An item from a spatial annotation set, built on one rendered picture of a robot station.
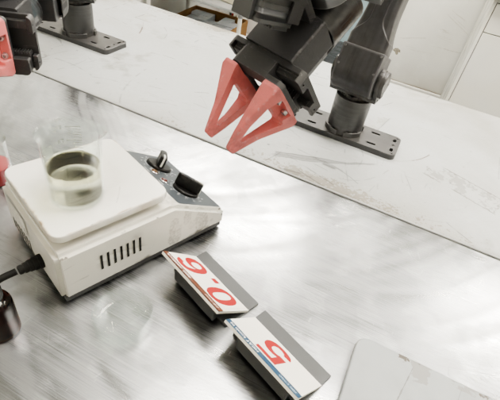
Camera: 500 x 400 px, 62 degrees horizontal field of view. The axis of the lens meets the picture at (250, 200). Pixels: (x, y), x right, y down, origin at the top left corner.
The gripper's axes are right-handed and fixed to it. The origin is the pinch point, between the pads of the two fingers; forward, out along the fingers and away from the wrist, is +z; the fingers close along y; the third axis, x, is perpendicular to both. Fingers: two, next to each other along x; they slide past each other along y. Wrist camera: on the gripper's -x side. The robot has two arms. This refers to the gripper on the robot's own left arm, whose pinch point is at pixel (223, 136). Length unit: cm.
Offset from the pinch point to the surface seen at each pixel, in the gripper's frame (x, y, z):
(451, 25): 219, -83, -178
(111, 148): -2.0, -9.3, 8.8
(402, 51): 232, -105, -154
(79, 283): -3.5, 1.0, 20.0
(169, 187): 2.3, -2.9, 8.1
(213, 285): 3.6, 8.5, 12.4
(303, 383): 3.0, 21.4, 12.6
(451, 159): 39.4, 11.3, -25.5
